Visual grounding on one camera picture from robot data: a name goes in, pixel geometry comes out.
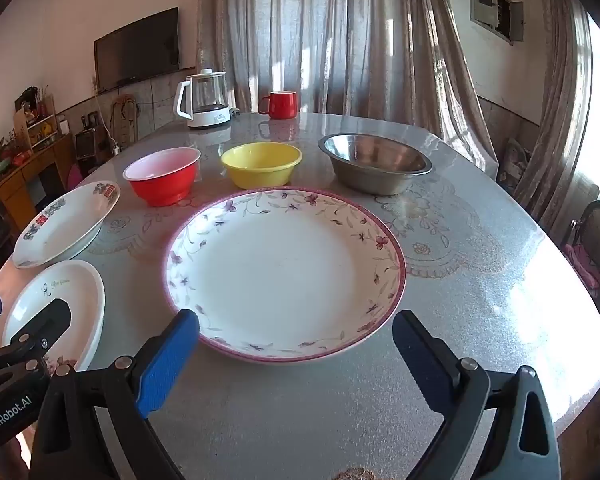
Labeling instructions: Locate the grey patterned bag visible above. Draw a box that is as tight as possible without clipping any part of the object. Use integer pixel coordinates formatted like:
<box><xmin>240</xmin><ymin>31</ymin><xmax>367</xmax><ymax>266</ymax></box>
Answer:
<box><xmin>497</xmin><ymin>137</ymin><xmax>531</xmax><ymax>196</ymax></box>

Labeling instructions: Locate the printed lace-pattern tablecloth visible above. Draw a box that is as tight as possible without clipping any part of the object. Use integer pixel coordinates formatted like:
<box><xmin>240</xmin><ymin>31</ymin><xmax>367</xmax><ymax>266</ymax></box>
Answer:
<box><xmin>0</xmin><ymin>112</ymin><xmax>600</xmax><ymax>480</ymax></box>

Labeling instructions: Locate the wooden shelf rack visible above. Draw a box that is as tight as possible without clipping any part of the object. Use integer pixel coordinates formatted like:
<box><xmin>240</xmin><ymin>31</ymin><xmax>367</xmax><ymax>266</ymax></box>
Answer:
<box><xmin>12</xmin><ymin>92</ymin><xmax>61</xmax><ymax>148</ymax></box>

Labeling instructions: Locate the yellow plastic bowl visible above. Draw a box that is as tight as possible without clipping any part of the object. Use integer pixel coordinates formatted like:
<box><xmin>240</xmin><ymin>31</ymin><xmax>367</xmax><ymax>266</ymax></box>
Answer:
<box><xmin>220</xmin><ymin>142</ymin><xmax>303</xmax><ymax>190</ymax></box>

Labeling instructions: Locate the black wall television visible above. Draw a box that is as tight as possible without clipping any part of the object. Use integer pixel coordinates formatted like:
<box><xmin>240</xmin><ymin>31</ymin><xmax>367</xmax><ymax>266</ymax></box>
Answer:
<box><xmin>94</xmin><ymin>7</ymin><xmax>180</xmax><ymax>93</ymax></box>

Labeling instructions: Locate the narrow beige curtain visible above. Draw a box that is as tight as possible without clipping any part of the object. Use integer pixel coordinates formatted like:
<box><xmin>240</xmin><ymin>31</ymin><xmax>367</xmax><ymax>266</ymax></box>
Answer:
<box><xmin>512</xmin><ymin>0</ymin><xmax>595</xmax><ymax>221</ymax></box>

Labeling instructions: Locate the large floral pink-rimmed plate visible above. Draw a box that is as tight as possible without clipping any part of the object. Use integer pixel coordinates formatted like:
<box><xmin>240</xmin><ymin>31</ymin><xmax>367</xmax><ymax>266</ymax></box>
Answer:
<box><xmin>162</xmin><ymin>186</ymin><xmax>407</xmax><ymax>365</ymax></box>

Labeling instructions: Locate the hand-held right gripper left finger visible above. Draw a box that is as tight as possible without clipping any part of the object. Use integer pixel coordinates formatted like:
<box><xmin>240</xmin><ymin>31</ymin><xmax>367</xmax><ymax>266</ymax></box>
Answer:
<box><xmin>29</xmin><ymin>308</ymin><xmax>202</xmax><ymax>480</ymax></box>

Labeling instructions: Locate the red mug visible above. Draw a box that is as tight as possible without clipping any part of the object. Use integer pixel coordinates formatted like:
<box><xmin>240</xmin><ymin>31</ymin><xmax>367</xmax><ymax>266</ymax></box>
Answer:
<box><xmin>258</xmin><ymin>91</ymin><xmax>298</xmax><ymax>120</ymax></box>

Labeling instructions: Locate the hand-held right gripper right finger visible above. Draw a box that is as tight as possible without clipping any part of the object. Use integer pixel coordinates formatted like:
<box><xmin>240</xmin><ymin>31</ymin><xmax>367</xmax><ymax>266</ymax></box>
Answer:
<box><xmin>391</xmin><ymin>309</ymin><xmax>563</xmax><ymax>480</ymax></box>

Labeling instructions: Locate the wooden cabinet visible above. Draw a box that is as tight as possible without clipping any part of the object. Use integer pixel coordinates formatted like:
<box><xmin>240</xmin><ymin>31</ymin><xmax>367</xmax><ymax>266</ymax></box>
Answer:
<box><xmin>0</xmin><ymin>132</ymin><xmax>78</xmax><ymax>233</ymax></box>

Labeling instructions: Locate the stainless steel bowl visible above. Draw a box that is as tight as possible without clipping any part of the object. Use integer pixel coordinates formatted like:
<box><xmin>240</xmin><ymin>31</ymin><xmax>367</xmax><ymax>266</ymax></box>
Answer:
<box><xmin>318</xmin><ymin>133</ymin><xmax>433</xmax><ymax>196</ymax></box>

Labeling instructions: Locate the white glass electric kettle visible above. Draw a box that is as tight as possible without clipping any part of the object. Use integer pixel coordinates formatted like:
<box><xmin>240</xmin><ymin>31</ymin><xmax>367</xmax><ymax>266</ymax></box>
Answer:
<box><xmin>174</xmin><ymin>68</ymin><xmax>233</xmax><ymax>130</ymax></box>

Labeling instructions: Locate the wall electrical panel box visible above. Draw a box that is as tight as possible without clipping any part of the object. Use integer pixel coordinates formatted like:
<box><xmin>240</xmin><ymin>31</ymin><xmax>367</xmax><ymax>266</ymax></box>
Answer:
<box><xmin>468</xmin><ymin>0</ymin><xmax>525</xmax><ymax>43</ymax></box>

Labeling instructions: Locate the small plain white plate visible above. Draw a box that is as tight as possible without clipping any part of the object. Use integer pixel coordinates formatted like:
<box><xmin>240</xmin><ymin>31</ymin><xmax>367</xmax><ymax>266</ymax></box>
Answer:
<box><xmin>1</xmin><ymin>260</ymin><xmax>106</xmax><ymax>373</ymax></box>

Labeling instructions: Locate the red plastic bowl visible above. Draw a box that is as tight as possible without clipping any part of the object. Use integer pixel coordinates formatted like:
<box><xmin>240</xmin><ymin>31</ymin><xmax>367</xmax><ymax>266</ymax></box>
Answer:
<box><xmin>122</xmin><ymin>147</ymin><xmax>202</xmax><ymax>207</ymax></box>

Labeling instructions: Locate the pink cloth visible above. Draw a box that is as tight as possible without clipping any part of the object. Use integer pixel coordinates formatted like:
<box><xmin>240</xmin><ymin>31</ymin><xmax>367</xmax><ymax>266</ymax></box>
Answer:
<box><xmin>562</xmin><ymin>242</ymin><xmax>600</xmax><ymax>291</ymax></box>

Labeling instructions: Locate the wide beige curtain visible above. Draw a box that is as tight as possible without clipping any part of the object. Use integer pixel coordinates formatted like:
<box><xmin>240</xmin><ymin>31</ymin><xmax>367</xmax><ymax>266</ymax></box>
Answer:
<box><xmin>196</xmin><ymin>0</ymin><xmax>498</xmax><ymax>171</ymax></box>

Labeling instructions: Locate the white plate with red characters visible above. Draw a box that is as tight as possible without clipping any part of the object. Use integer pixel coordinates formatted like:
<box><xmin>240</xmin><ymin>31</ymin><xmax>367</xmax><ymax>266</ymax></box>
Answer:
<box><xmin>12</xmin><ymin>180</ymin><xmax>121</xmax><ymax>269</ymax></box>

